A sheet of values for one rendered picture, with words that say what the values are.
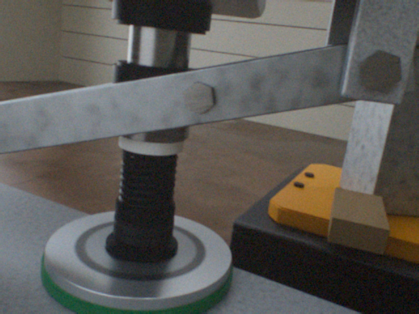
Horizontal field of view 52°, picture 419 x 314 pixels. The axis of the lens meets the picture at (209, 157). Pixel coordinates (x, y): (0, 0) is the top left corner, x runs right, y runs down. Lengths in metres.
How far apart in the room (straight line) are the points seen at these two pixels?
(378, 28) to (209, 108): 0.15
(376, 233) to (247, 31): 6.25
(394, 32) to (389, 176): 0.69
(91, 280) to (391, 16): 0.36
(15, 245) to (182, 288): 0.23
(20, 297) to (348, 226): 0.56
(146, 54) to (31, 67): 8.62
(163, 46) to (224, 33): 6.70
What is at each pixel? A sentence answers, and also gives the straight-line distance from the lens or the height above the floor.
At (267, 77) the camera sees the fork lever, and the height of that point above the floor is 1.08.
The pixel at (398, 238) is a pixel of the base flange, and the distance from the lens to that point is 0.94.
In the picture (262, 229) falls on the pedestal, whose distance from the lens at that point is 0.94.
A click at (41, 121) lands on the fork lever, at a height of 1.01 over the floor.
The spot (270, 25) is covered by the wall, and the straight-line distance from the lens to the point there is 6.82.
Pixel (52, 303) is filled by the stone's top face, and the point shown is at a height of 0.84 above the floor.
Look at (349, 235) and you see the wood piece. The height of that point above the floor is 0.80.
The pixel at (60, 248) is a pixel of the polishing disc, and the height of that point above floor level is 0.87.
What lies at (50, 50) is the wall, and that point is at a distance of 9.28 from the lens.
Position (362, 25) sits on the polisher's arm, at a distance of 0.37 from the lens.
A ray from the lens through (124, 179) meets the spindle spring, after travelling 0.47.
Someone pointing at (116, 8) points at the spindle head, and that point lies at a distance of 0.44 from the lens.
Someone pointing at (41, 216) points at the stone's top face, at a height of 0.84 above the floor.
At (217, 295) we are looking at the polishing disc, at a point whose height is 0.85.
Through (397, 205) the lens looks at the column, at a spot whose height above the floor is 0.81.
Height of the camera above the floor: 1.11
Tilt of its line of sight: 15 degrees down
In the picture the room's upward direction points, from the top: 7 degrees clockwise
